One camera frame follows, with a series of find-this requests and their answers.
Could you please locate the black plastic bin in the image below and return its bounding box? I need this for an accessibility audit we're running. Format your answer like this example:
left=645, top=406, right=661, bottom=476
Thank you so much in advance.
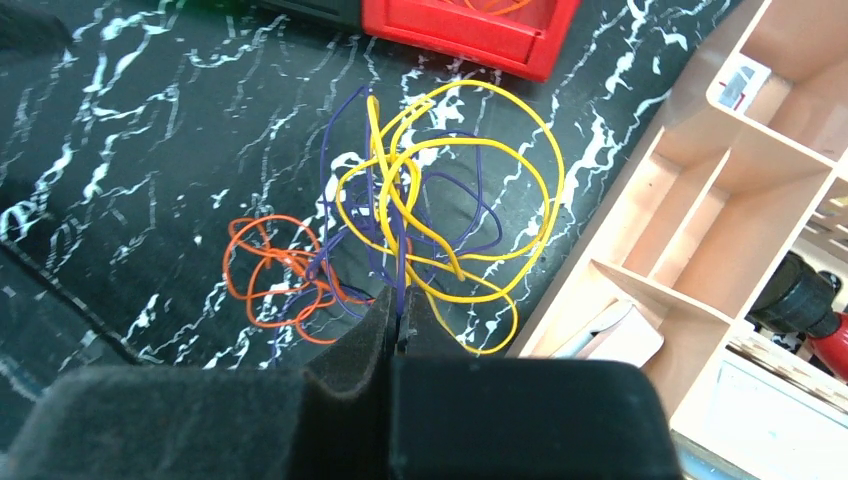
left=255, top=0, right=362, bottom=30

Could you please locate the yellow wire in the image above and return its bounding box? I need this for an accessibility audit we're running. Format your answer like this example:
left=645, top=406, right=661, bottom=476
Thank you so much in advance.
left=335, top=80, right=566, bottom=356

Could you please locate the red marker in organizer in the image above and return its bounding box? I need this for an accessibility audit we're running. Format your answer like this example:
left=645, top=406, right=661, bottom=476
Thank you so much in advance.
left=746, top=252, right=847, bottom=382

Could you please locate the purple wire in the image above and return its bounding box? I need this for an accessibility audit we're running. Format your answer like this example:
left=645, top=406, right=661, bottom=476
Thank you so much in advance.
left=271, top=84, right=505, bottom=369

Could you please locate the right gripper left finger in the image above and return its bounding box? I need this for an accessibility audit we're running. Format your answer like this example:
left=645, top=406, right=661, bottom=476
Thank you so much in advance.
left=1, top=288, right=397, bottom=479

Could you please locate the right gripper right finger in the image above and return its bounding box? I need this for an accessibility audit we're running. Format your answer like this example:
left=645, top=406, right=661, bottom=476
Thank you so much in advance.
left=389, top=287, right=683, bottom=479

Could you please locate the white eraser in organizer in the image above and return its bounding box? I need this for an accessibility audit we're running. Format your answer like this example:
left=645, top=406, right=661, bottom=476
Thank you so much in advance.
left=551, top=300, right=664, bottom=367

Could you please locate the pink desk organizer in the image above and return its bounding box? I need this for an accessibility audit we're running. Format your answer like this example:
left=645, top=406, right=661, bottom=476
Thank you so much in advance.
left=509, top=1, right=847, bottom=479

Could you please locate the red plastic bin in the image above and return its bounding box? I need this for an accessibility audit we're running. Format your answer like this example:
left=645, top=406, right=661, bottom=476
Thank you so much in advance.
left=362, top=0, right=581, bottom=82

